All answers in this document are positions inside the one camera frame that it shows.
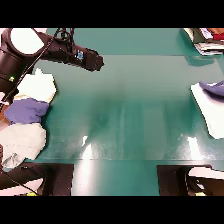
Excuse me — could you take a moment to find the small purple garment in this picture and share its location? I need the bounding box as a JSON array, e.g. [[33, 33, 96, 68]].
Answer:
[[3, 98, 51, 125]]

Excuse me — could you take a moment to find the light grey garment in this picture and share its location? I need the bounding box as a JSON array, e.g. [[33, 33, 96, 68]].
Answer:
[[0, 122, 48, 169]]

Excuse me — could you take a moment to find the flat white garment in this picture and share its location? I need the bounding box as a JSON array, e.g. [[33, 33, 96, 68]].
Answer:
[[190, 82, 224, 140]]

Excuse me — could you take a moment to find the heap of clothes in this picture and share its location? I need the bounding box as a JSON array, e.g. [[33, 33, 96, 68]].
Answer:
[[181, 27, 224, 57]]

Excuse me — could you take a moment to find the black cable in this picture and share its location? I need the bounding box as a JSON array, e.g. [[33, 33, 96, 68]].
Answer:
[[53, 27, 76, 51]]

